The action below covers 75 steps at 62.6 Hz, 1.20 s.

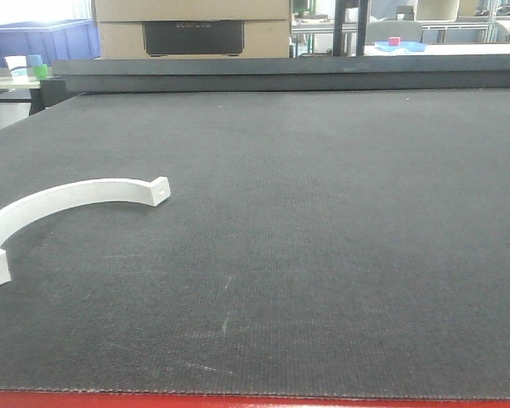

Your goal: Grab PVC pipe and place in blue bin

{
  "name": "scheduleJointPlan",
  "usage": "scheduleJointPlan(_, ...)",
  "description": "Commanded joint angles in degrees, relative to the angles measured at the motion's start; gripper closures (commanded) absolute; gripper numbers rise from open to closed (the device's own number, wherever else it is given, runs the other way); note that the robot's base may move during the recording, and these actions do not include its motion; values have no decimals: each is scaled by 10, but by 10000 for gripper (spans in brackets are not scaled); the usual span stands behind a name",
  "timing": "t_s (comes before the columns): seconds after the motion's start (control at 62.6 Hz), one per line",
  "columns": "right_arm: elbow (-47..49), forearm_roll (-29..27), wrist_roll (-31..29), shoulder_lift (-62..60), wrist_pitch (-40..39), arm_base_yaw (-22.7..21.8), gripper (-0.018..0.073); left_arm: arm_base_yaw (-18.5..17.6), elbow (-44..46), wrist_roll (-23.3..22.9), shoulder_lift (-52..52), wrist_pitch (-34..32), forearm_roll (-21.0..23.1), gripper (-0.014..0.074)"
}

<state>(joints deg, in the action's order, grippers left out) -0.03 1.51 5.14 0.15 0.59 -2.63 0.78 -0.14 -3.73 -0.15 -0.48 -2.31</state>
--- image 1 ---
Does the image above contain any white curved PVC pipe clamp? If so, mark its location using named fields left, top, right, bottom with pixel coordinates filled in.
left=0, top=176, right=171, bottom=286

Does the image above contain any blue plastic crate background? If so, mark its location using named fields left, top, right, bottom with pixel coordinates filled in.
left=0, top=19, right=100, bottom=68

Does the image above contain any small red cube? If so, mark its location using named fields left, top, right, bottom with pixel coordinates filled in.
left=388, top=37, right=401, bottom=47

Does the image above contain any large cardboard box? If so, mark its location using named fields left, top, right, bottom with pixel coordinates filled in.
left=92, top=0, right=292, bottom=60

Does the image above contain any dark grey fabric mat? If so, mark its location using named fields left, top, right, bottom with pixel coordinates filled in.
left=0, top=89, right=510, bottom=400

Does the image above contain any dark grey board stack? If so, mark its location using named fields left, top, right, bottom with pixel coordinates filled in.
left=52, top=54, right=510, bottom=94

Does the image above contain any green plastic cup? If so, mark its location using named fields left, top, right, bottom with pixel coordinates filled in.
left=31, top=64, right=48, bottom=81

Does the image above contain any white side table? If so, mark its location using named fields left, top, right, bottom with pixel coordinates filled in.
left=0, top=76, right=45, bottom=116

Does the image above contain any black vertical post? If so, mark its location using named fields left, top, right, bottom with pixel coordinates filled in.
left=332, top=0, right=370, bottom=57

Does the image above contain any blue tray on far table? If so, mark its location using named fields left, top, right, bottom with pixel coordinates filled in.
left=374, top=40, right=427, bottom=53

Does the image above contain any light blue plastic cup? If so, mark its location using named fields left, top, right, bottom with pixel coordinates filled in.
left=28, top=54, right=43, bottom=67

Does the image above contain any white paper cup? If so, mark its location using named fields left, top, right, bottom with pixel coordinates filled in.
left=4, top=55, right=29, bottom=82

